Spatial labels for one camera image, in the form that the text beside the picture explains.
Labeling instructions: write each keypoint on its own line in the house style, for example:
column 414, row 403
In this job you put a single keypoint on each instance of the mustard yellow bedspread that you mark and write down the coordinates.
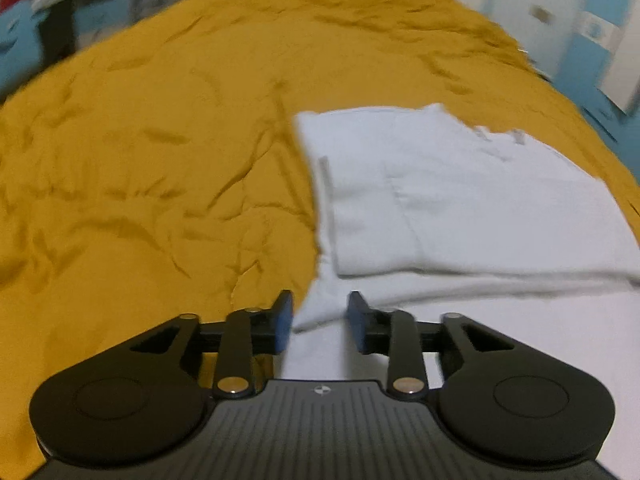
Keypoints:
column 158, row 172

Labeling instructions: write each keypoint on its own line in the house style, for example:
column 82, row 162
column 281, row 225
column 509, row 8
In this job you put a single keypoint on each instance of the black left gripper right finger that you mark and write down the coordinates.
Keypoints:
column 503, row 401

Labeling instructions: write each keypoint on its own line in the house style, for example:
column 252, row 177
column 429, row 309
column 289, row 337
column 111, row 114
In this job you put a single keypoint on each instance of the blue white wardrobe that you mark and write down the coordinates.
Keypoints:
column 579, row 45

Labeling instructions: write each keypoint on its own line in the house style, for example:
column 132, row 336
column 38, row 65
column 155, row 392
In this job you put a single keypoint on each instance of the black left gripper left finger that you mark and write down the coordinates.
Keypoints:
column 143, row 398

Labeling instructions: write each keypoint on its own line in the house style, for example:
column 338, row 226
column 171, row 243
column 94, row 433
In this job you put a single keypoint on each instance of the white printed t-shirt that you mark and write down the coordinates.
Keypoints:
column 418, row 211

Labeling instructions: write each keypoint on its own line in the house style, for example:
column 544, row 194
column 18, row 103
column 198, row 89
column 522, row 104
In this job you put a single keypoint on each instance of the blue desk with drawers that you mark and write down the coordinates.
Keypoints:
column 32, row 41

